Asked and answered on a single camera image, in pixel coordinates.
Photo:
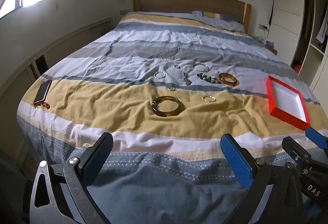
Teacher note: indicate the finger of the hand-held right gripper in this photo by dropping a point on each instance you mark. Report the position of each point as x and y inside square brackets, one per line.
[316, 138]
[297, 153]

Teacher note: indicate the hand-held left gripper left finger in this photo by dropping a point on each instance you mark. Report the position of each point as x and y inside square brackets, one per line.
[98, 158]

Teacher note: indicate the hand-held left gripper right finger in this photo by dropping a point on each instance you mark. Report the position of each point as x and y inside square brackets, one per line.
[237, 160]

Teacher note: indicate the red jewelry box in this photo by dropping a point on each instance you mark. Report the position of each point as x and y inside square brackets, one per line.
[287, 101]

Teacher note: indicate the thin pale bangle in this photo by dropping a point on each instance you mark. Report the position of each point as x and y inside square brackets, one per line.
[204, 98]

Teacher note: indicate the olive brown bangle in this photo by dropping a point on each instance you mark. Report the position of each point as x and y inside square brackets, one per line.
[166, 114]

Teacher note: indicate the amber bangle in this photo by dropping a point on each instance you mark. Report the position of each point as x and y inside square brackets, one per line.
[222, 80]

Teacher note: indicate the silver charm pendant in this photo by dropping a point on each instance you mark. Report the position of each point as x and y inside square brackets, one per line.
[187, 81]

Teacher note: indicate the striped bed with duvet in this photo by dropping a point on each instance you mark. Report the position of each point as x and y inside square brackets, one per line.
[115, 101]

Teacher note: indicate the red item in wardrobe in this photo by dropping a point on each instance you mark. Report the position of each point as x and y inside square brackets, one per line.
[298, 67]

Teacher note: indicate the wooden nightstand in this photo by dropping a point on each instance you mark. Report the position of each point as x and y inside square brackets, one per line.
[273, 51]

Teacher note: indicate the thin silver bangle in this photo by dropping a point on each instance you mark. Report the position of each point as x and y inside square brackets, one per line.
[193, 67]

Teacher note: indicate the purple tissue box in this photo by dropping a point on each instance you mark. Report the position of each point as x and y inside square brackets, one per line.
[269, 44]

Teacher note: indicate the hanging white shirt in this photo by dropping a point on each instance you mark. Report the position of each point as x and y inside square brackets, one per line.
[322, 31]

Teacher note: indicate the striped pillow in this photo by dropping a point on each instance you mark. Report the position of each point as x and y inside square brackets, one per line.
[220, 21]

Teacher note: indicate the wooden headboard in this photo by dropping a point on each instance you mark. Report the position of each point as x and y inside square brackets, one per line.
[179, 2]

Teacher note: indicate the wall socket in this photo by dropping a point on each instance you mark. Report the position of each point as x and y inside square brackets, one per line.
[263, 27]

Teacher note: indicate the low white wall cabinet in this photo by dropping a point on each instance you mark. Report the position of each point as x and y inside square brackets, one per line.
[51, 44]

